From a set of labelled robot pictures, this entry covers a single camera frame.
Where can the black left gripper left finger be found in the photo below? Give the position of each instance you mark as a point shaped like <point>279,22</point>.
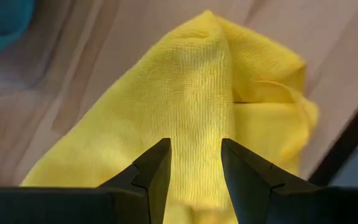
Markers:
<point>73,207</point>

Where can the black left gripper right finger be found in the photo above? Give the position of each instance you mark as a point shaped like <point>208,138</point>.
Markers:
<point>306,207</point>

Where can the yellow microfiber towel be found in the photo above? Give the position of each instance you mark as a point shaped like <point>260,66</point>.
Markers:
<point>191,93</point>

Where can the light blue microfiber towel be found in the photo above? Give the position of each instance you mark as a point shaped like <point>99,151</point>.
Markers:
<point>5,25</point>

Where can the clear plastic basket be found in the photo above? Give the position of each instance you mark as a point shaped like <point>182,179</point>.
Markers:
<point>8,77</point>

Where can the black aluminium table frame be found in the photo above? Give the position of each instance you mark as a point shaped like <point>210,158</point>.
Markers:
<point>346,140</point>

